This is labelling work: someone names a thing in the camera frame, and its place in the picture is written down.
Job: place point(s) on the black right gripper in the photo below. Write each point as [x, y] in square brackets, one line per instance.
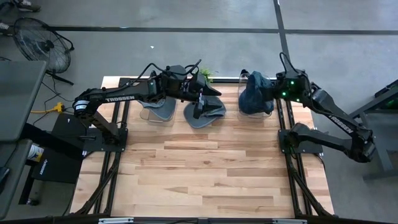
[289, 91]

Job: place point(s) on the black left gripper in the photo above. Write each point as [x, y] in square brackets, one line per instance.
[194, 88]

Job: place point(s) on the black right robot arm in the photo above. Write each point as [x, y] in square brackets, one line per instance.
[339, 119]

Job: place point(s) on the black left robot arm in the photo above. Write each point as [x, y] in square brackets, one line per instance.
[124, 93]

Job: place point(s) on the green plant in white pot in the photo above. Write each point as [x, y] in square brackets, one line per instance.
[206, 74]

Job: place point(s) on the clear plastic bin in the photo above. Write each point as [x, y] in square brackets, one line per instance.
[248, 115]
[161, 123]

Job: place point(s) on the gray metal stand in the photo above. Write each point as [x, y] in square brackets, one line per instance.
[379, 130]

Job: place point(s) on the black control box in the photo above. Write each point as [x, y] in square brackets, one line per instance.
[66, 130]

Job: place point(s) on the yellow power plug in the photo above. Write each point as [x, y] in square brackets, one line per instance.
[58, 108]

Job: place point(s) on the black storage crate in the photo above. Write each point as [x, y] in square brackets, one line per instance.
[59, 168]

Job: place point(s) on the black floor fan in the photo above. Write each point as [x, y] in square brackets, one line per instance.
[46, 45]

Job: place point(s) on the white can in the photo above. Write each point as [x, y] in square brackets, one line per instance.
[35, 153]

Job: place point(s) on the gray desk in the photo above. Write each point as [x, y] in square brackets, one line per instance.
[12, 174]
[18, 99]

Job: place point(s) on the black chair base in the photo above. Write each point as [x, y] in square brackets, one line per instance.
[28, 6]

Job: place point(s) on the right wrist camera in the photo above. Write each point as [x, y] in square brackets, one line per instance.
[292, 77]

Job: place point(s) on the black aluminium rig frame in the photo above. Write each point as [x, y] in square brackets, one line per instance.
[280, 118]

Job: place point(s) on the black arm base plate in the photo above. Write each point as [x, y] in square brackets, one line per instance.
[93, 146]
[314, 149]

